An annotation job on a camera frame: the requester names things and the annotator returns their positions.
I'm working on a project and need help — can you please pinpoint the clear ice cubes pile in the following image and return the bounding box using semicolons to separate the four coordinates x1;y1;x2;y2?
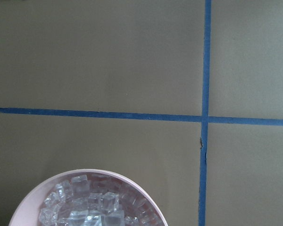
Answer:
38;173;165;226

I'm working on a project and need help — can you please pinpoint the pink bowl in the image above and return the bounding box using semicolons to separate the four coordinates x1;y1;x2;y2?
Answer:
9;169;168;226

